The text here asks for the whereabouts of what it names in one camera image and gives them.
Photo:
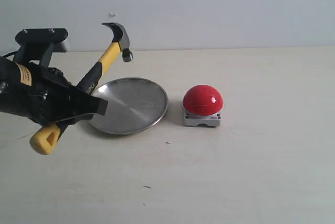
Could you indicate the yellow black claw hammer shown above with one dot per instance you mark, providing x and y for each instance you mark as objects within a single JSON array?
[{"x": 45, "y": 140}]

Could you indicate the red dome push button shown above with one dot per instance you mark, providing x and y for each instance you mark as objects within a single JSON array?
[{"x": 202, "y": 105}]

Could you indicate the round steel plate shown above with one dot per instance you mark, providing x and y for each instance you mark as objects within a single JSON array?
[{"x": 134, "y": 104}]

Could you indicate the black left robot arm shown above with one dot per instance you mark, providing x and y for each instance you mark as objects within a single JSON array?
[{"x": 44, "y": 95}]

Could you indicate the white wall plug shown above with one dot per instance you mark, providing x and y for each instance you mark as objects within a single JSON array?
[{"x": 112, "y": 14}]

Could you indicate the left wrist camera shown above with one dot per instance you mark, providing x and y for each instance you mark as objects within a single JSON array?
[{"x": 38, "y": 44}]

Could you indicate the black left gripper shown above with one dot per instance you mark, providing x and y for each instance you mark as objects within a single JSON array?
[{"x": 45, "y": 96}]

